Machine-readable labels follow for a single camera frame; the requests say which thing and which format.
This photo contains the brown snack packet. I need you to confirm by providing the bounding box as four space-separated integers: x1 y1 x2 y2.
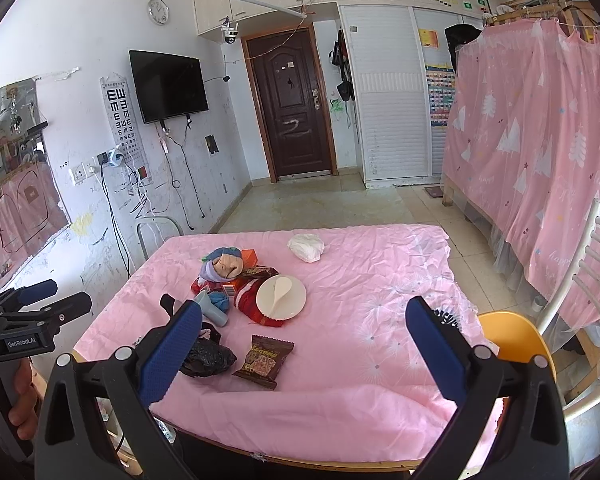
233 335 294 390

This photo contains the yellow plastic trash bin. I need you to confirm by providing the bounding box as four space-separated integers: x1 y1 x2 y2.
478 310 557 378

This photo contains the person's left hand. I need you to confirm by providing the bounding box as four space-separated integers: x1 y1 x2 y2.
8 359 38 441

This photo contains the white metal chair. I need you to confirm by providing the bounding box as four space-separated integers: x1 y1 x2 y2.
536 198 600 422

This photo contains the grey metal chair back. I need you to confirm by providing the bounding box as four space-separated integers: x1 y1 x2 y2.
135 216 183 260

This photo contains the black polka dot hairbrush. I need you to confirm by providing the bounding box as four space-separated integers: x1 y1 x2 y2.
434 309 462 332

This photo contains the black plastic bag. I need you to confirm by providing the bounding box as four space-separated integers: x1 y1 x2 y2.
180 322 237 378

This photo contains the red snack bag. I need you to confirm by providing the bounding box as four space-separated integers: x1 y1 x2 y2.
233 278 285 327

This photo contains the orange box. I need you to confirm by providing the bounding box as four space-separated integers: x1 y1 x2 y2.
240 249 258 268

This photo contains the pink bed sheet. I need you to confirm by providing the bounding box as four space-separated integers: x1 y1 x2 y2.
76 224 486 463

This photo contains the white round plate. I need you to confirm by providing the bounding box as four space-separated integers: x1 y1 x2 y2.
256 274 308 321

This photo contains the eye chart poster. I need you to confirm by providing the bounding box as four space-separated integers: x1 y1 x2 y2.
99 73 151 184

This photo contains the white crumpled plastic bag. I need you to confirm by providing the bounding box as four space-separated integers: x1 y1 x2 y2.
287 233 325 263

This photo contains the pink tree pattern curtain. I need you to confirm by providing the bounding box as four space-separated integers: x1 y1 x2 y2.
443 20 600 298

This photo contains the dark brown door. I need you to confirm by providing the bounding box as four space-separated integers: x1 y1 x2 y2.
242 25 338 182

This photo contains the black hanging bag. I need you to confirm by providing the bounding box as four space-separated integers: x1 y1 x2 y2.
330 29 354 102

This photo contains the white louvered wardrobe door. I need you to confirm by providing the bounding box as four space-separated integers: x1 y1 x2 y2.
339 4 432 188

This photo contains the wall mirror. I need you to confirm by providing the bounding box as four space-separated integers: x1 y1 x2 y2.
0 79 69 291

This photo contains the white wall socket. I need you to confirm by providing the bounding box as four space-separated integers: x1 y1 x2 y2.
70 164 86 185

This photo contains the black wall television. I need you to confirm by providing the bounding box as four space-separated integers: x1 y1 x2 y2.
129 50 209 124

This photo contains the round wall clock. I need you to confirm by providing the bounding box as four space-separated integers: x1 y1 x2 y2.
147 0 170 26

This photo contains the white security camera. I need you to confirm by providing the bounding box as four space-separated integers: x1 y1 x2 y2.
221 21 238 44

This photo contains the colourful wall chart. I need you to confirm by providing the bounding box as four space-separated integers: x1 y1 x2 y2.
425 65 455 127

